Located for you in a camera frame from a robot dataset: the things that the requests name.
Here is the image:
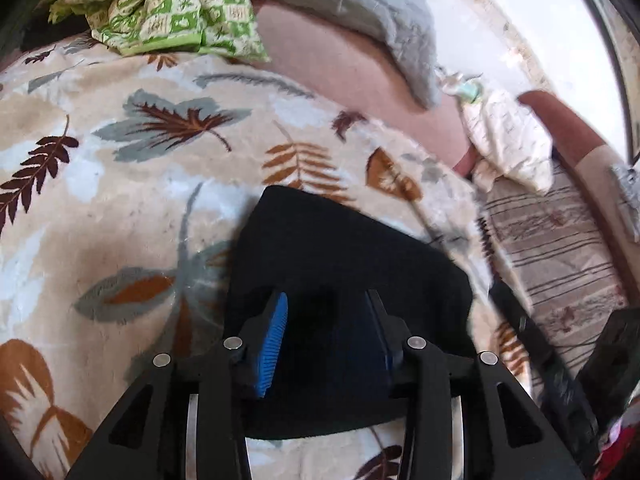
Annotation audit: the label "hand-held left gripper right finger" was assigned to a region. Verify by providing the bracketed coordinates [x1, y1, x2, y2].
[365, 289, 586, 480]

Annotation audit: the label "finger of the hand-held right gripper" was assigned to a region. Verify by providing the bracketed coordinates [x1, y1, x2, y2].
[486, 279, 600, 443]

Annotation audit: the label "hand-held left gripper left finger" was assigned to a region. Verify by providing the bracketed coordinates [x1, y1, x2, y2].
[65, 290, 290, 480]

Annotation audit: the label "black pants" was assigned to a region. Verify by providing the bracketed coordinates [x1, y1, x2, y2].
[222, 185, 476, 442]

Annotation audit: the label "red cloth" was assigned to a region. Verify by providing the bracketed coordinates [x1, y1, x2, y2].
[592, 417, 640, 480]

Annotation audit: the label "striped beige mattress cover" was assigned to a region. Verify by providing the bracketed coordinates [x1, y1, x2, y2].
[472, 157, 632, 391]

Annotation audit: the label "grey object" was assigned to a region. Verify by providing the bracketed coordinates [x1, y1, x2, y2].
[609, 162, 640, 243]

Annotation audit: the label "white printed pillow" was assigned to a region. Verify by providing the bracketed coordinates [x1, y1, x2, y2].
[457, 87, 556, 196]

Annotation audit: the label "beige leaf print blanket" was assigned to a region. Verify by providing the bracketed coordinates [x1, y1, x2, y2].
[0, 42, 533, 480]

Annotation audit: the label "small pale green cloth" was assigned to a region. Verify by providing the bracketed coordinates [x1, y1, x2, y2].
[440, 71, 488, 107]

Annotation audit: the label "pink bed sheet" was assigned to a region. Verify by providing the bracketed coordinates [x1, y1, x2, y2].
[252, 0, 476, 181]

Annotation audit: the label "green patterned quilt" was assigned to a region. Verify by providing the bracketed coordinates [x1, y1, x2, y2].
[47, 0, 273, 63]

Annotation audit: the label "brown padded bed frame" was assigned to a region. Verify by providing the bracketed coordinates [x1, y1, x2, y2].
[517, 90, 640, 281]

